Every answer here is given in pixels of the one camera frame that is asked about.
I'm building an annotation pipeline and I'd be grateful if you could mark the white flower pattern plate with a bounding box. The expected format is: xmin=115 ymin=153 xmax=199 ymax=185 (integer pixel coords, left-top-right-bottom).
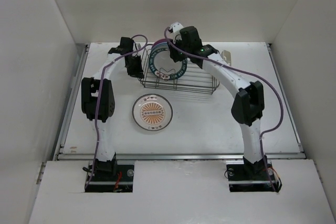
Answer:
xmin=150 ymin=42 xmax=170 ymax=57

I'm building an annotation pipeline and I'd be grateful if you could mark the green rim lettered plate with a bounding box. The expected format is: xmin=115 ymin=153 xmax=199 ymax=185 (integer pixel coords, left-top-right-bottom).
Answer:
xmin=148 ymin=51 xmax=187 ymax=81

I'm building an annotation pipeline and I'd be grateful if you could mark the wire dish rack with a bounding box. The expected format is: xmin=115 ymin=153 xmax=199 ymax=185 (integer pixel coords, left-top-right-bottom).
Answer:
xmin=139 ymin=45 xmax=219 ymax=94

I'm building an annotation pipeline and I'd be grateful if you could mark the orange sunburst plate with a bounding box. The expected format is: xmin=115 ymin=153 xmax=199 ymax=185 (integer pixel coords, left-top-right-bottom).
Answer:
xmin=132 ymin=93 xmax=173 ymax=132

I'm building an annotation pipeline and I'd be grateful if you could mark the pink plate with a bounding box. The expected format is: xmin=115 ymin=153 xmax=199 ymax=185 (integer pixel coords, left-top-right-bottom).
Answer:
xmin=152 ymin=38 xmax=167 ymax=48

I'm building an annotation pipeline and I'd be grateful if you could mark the blue plate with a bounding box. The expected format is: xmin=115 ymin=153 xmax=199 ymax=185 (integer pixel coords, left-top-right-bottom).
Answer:
xmin=151 ymin=41 xmax=168 ymax=51

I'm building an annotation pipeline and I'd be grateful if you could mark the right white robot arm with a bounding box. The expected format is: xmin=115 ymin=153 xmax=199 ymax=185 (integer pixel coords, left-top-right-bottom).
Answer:
xmin=164 ymin=23 xmax=265 ymax=179

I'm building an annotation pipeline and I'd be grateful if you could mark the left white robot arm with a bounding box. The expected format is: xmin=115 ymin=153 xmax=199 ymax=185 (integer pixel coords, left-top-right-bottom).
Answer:
xmin=81 ymin=36 xmax=144 ymax=180

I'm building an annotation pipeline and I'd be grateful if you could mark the beige cutlery holder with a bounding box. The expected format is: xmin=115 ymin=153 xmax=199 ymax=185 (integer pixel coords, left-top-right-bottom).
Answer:
xmin=220 ymin=50 xmax=232 ymax=66

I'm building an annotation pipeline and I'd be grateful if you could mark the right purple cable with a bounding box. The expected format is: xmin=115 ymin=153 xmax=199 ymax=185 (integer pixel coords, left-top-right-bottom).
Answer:
xmin=164 ymin=26 xmax=285 ymax=193

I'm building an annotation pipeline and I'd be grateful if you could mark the purple cable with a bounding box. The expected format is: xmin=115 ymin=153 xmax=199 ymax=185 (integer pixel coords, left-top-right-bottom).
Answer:
xmin=84 ymin=34 xmax=148 ymax=190
xmin=164 ymin=26 xmax=285 ymax=193

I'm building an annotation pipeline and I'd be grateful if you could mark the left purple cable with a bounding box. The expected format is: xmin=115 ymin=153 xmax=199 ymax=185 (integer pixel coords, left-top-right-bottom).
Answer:
xmin=84 ymin=34 xmax=148 ymax=190

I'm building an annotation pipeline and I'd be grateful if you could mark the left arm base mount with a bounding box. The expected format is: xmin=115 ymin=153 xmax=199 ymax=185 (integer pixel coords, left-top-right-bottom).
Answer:
xmin=82 ymin=159 xmax=134 ymax=193

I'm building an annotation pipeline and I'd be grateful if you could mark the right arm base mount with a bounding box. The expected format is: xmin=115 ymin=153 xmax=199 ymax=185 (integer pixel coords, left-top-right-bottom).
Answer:
xmin=224 ymin=158 xmax=282 ymax=193

